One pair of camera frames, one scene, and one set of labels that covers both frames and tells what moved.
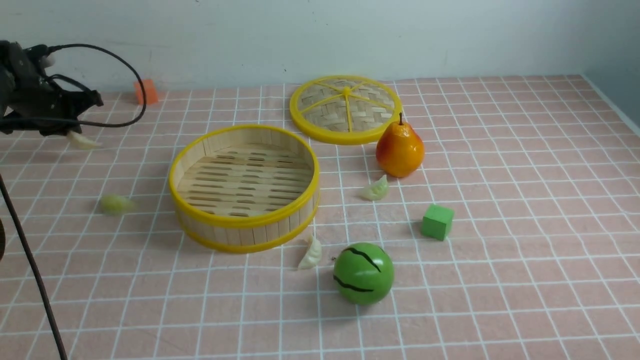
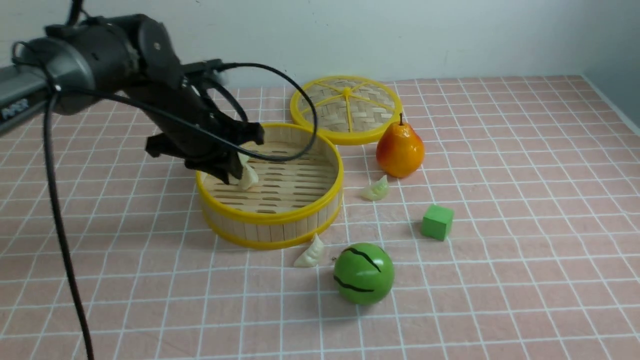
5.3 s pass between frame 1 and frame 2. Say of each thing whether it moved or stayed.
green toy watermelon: stayed
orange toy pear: stayed
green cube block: stayed
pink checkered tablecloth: stayed
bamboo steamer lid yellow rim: stayed
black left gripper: moved
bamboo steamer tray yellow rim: moved
